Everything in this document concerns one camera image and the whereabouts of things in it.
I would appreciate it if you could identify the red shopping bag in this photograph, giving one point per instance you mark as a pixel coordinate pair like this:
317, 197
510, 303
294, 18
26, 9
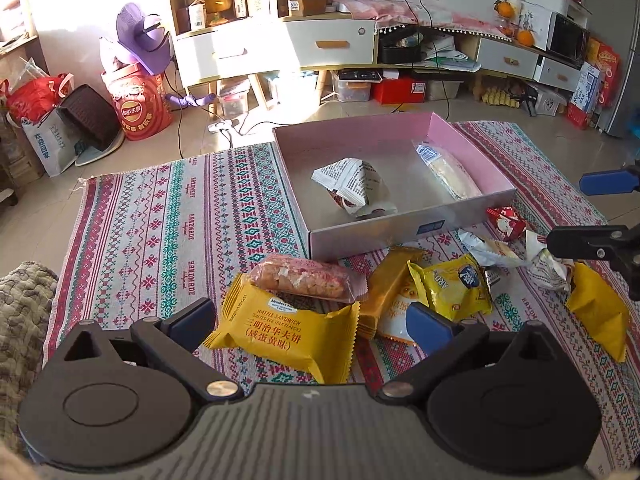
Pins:
32, 100

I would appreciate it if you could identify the long golden snack packet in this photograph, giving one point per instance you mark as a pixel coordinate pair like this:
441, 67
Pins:
387, 275

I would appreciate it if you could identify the white microwave oven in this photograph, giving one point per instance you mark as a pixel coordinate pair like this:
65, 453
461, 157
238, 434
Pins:
567, 37

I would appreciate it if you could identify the white low drawer cabinet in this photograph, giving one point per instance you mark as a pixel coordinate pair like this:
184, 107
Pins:
505, 57

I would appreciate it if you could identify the small brown cardboard box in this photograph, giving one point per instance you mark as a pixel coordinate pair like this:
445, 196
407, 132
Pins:
312, 5

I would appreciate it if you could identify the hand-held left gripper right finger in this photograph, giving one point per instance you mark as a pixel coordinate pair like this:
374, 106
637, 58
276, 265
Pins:
425, 322

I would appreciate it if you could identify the white blue carton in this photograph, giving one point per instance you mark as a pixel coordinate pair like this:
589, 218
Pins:
585, 90

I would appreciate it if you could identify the orange fruit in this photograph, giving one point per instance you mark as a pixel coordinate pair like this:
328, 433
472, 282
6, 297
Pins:
525, 38
506, 9

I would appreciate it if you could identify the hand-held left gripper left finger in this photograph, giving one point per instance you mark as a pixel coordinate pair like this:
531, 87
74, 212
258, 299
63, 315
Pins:
192, 320

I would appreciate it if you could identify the clear storage box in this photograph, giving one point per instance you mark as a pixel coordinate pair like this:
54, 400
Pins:
352, 90

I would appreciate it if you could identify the small red snack packet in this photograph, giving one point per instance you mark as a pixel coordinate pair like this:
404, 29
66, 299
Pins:
507, 222

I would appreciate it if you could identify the patterned woven mat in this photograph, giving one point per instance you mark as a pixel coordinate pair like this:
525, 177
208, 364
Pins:
150, 220

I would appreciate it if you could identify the pink rice crisp packet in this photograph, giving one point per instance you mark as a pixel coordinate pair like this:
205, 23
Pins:
300, 275

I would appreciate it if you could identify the white newsprint snack packet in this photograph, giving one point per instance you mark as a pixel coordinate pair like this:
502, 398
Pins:
345, 180

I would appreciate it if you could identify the purple sun hat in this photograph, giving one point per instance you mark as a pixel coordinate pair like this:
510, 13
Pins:
140, 35

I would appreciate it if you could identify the clear pastry packet blue label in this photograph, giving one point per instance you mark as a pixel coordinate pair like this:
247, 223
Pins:
450, 170

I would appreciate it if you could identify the pink cardboard box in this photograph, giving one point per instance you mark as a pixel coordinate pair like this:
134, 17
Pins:
350, 240

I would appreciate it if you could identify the white cream snack packet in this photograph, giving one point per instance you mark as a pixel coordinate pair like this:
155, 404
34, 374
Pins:
495, 252

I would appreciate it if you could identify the row of small yellow bottles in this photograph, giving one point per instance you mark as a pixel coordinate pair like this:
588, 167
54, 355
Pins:
500, 97

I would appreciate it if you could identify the small yellow biscuit packet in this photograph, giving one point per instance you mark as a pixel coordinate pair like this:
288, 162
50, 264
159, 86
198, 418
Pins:
450, 285

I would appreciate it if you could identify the red gift box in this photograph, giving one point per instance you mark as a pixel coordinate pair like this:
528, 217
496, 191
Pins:
605, 55

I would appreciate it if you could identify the yellow pillow snack packet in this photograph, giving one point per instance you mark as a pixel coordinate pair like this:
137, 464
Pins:
597, 310
280, 330

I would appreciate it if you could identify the white power strip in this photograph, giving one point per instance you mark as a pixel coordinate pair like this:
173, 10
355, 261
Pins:
222, 126

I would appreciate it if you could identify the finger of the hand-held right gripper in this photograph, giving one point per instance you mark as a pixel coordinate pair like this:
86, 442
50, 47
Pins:
585, 242
605, 182

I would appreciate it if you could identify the pink floral cloth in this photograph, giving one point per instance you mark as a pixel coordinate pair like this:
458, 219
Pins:
400, 10

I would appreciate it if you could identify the silver refrigerator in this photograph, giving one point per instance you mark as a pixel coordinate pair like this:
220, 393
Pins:
625, 60

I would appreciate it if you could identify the black bag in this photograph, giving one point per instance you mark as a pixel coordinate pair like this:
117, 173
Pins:
400, 52

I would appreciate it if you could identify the red chips bucket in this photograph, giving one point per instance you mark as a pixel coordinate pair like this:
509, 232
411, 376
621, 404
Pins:
140, 110

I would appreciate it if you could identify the brown woven basket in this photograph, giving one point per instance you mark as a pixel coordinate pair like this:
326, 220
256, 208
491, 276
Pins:
90, 115

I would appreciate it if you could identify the red storage box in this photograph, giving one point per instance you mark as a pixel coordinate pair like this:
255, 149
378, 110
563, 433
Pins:
400, 91

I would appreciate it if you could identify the white wooden drawer cabinet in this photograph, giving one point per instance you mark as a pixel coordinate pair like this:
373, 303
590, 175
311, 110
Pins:
310, 45

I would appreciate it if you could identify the grey knitted blanket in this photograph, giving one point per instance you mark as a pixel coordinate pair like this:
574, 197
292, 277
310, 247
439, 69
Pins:
25, 300

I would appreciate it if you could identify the white paper bag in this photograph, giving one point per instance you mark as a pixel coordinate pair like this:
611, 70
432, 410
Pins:
47, 145

